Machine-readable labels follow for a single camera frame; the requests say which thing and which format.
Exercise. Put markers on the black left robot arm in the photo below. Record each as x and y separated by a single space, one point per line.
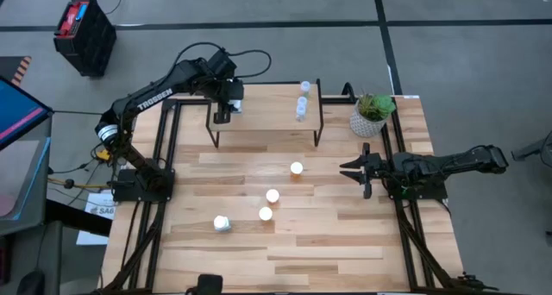
151 94

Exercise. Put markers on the black aluminium frame rails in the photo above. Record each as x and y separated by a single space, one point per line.
412 260
151 260

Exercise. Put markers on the monitor with blue pink screen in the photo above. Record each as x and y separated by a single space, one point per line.
17 109

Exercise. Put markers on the black crate with red top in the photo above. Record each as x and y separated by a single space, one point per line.
86 36

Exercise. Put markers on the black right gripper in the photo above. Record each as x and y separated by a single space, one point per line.
379 165

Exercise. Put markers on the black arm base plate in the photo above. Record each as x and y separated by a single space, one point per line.
125 193
431 193

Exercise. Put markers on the grey desk surface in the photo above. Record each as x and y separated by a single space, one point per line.
21 178

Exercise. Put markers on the white paper sheet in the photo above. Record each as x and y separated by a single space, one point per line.
97 213

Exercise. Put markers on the small clear plastic bottle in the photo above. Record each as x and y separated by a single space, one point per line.
305 86
300 111
302 101

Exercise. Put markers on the black table clamp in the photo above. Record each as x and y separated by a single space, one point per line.
474 283

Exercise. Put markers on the black yellow striped floor mat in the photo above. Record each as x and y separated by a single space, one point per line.
17 68

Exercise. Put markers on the black desk beam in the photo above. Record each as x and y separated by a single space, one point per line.
77 219

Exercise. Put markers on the black handheld object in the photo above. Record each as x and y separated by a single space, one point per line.
209 284

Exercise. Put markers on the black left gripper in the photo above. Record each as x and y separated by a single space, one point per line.
226 90

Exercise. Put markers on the black curved bracket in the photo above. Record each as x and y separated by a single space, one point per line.
350 92

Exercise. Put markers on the potted succulent in white pot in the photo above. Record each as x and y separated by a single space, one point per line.
373 107

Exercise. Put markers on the orange pill bottle white cap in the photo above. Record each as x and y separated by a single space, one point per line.
272 196
265 213
296 168

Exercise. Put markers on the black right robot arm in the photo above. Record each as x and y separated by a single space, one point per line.
453 163

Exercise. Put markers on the wooden shelf with black frame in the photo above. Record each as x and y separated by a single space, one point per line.
267 114

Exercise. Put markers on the black computer mouse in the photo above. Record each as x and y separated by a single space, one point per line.
30 282

